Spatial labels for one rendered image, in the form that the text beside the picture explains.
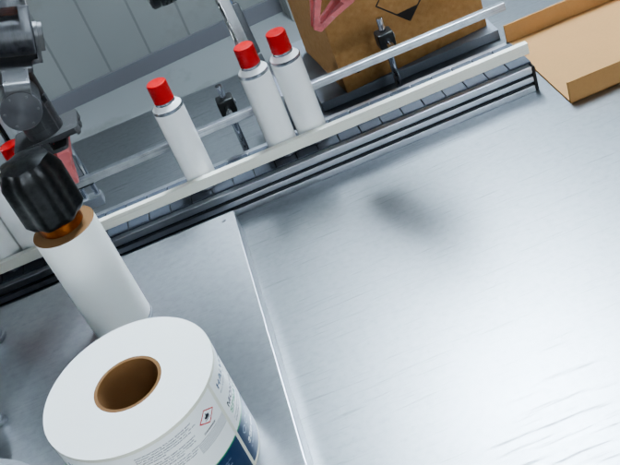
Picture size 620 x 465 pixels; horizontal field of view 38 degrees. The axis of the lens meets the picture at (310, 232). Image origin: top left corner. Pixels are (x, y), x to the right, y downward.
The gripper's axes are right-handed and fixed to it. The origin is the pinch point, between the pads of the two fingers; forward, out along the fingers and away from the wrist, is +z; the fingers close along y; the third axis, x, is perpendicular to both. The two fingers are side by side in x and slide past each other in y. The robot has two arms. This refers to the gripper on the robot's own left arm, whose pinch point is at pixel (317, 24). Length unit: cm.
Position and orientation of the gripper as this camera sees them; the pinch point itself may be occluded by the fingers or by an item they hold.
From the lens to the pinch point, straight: 146.0
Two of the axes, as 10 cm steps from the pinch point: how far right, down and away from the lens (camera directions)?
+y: 2.3, 5.4, -8.1
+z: -3.5, 8.3, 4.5
